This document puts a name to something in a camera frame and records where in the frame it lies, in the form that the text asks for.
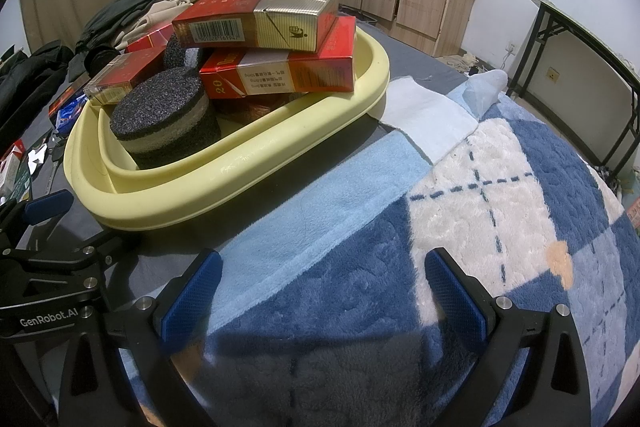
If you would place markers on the red and silver cigarette box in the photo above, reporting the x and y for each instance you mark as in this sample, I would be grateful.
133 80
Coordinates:
125 74

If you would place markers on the dark green small box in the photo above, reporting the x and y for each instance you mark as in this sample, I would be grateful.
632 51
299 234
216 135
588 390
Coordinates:
22 187

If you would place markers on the dark green cloth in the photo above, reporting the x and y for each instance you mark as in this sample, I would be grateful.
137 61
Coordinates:
120 14

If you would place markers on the white wall socket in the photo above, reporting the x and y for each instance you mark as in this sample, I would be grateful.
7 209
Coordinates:
510 49

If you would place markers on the glossy red cigarette box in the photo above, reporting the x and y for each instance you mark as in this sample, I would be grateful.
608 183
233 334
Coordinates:
150 38

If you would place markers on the red and white small box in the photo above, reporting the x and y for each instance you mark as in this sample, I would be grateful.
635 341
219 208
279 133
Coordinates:
12 157

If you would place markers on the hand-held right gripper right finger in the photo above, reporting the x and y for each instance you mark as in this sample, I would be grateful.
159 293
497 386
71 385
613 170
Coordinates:
455 294

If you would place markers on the red barcode cigarette box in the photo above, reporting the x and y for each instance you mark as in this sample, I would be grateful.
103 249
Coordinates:
310 72

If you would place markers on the red and gold cigarette box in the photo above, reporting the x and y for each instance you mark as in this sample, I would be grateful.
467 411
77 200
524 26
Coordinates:
225 14

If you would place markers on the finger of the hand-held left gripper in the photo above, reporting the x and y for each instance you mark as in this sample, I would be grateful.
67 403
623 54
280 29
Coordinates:
107 246
47 204

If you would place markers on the beige wall plate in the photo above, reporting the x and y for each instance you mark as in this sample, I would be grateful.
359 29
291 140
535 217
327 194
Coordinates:
552 74

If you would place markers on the round dark sponge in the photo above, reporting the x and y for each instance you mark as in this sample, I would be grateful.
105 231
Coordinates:
182 54

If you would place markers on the pink plastic bag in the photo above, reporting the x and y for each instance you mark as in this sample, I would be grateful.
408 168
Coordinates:
634 213

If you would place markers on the black frame folding table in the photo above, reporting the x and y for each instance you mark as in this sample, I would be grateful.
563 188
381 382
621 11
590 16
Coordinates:
575 22

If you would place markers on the black round pouch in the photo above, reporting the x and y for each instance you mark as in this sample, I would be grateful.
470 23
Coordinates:
102 58

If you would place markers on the dark red flat box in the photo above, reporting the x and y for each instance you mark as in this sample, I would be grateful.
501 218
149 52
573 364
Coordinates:
62 101

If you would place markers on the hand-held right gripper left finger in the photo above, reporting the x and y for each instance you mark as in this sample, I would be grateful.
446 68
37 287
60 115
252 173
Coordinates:
192 297

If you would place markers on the blue foil packet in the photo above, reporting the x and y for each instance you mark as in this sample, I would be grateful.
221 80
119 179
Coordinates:
70 118

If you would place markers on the yellow plastic basin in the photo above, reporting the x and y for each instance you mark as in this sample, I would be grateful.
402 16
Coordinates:
250 167

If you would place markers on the blue white plaid blanket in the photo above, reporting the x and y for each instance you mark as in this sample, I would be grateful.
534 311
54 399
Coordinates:
500 207

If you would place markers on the black jacket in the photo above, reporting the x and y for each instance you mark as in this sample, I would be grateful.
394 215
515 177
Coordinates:
30 77

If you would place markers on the round grey layered sponge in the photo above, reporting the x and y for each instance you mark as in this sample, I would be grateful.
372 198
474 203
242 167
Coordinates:
160 107

